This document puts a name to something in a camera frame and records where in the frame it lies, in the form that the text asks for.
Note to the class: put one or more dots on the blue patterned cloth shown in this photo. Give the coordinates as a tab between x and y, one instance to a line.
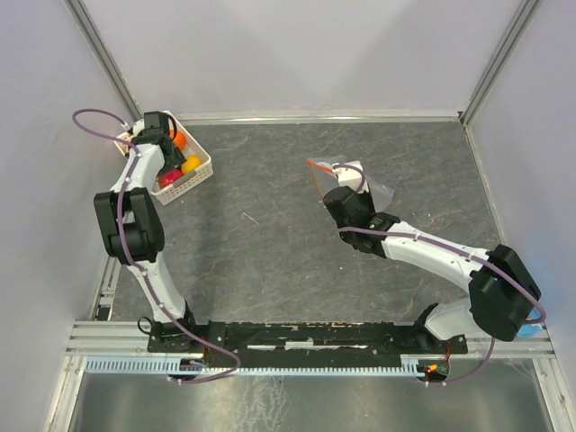
532	326

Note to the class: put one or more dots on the aluminium frame rail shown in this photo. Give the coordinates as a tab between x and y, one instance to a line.
122	338

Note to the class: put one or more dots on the light blue cable duct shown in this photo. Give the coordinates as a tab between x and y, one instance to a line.
174	366

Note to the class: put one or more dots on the orange toy fruit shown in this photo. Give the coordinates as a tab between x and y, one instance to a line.
179	139

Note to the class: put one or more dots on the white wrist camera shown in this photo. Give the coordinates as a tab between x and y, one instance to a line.
130	133
351	174

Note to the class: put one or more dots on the yellow lemon toy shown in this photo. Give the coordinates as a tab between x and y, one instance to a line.
191	163

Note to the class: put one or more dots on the clear zip top bag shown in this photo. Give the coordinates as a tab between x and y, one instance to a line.
378	196

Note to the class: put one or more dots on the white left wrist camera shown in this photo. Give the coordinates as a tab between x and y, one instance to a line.
130	133

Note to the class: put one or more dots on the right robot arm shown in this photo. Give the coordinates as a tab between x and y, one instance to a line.
501	297

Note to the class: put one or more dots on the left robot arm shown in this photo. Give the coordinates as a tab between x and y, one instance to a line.
133	233

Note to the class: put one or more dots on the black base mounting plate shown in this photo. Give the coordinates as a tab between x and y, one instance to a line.
326	344

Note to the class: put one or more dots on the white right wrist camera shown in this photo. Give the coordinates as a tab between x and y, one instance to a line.
351	174

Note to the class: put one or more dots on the white plastic basket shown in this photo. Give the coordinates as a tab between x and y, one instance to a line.
198	175

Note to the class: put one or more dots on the red apple toy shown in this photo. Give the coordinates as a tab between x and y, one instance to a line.
169	178

